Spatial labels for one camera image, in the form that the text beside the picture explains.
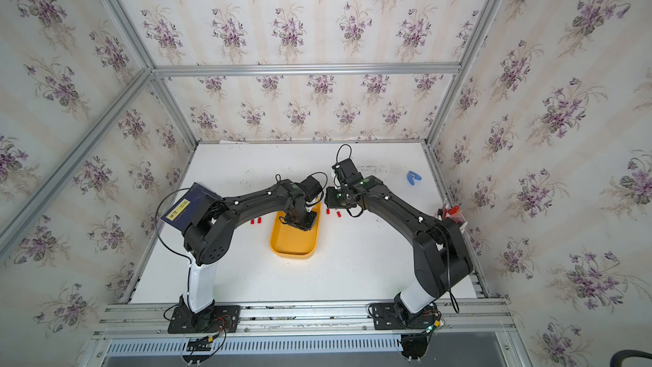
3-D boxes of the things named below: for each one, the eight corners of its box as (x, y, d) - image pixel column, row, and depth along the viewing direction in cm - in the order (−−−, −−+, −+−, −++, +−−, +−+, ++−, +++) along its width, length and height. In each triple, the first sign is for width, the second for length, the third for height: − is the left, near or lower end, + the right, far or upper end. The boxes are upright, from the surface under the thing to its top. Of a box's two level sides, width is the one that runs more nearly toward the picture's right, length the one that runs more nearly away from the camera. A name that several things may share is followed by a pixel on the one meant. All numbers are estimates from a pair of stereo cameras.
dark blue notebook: (163, 224, 95) (159, 220, 93) (195, 186, 107) (192, 182, 105) (183, 232, 93) (180, 228, 91) (214, 192, 105) (212, 188, 102)
